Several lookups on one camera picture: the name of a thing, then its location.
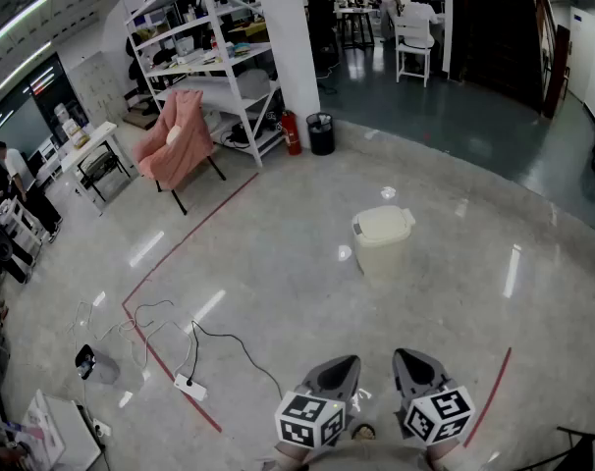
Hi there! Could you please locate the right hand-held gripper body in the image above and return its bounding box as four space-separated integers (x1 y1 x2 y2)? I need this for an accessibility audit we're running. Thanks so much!
403 384 476 446

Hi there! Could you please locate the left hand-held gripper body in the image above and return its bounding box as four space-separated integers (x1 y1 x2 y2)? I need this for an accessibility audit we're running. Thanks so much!
274 384 349 449

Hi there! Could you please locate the cream pedal trash bin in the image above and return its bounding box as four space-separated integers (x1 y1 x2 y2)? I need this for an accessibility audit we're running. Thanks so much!
351 205 417 279

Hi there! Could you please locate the person's right forearm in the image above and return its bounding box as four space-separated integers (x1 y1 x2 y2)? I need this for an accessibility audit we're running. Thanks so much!
422 439 459 471

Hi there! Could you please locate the person's left forearm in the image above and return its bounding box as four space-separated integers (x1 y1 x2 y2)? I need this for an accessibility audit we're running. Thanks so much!
272 440 311 471

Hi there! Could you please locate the person's torso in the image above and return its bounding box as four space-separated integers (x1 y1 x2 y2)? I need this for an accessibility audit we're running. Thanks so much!
297 437 436 471

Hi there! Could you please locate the white power strip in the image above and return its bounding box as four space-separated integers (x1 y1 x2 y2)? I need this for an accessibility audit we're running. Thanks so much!
173 373 208 402

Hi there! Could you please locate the black metal stand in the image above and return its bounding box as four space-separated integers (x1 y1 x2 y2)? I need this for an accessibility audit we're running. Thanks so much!
522 424 595 471

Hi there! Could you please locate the gray cylindrical device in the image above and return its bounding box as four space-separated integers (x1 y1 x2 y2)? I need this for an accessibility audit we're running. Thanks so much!
75 343 121 387

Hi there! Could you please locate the black mesh waste bin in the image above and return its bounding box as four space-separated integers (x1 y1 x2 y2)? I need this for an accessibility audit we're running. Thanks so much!
305 112 336 157

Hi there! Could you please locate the red fire extinguisher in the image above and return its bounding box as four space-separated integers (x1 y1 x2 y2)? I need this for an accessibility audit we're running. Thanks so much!
280 109 302 157

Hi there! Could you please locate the chair with pink cover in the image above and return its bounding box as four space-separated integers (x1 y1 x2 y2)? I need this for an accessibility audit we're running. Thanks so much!
132 88 228 217

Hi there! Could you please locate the white metal shelving rack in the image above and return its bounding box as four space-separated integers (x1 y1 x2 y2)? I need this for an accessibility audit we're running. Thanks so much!
123 0 285 169

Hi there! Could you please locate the white table with black legs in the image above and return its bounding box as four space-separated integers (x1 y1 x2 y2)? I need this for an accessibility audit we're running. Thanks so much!
59 121 133 218

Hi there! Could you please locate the white rolling cart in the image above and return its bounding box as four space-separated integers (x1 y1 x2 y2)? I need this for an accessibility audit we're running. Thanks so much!
0 192 44 285

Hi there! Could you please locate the white wooden chair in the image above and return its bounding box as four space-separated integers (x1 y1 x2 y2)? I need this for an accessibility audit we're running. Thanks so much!
393 15 435 88

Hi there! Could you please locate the white square pillar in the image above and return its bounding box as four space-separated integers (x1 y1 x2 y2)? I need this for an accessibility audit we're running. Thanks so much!
247 0 322 151

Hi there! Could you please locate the dark wooden staircase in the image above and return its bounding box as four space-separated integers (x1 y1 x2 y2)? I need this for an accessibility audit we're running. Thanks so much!
448 0 560 120

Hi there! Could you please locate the white door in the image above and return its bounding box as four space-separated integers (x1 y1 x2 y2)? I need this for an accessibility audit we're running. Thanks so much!
567 7 595 103

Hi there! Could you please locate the black high table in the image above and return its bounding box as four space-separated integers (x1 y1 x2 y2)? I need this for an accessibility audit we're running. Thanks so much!
336 6 378 49

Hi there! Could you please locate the fluorescent ceiling light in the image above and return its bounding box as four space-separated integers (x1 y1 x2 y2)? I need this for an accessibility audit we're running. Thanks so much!
0 0 52 57
0 40 53 91

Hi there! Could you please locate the black power cable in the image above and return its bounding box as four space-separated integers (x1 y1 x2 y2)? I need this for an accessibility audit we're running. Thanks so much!
188 319 285 402

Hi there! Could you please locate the white cable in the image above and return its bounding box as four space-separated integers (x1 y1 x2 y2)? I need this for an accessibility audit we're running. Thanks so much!
66 299 200 382

